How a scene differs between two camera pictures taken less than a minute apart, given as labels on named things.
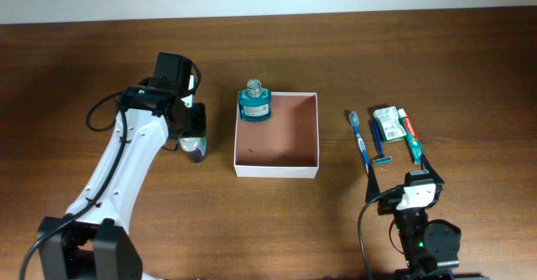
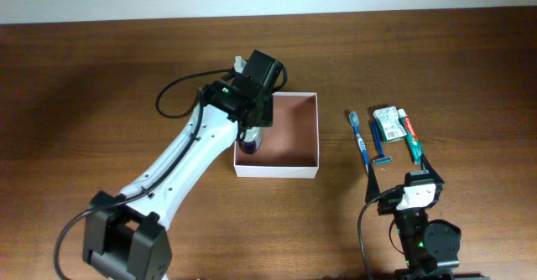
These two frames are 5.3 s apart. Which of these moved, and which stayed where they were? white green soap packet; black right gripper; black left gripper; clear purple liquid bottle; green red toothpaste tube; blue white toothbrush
Moved: clear purple liquid bottle; black left gripper
Stayed: green red toothpaste tube; blue white toothbrush; white green soap packet; black right gripper
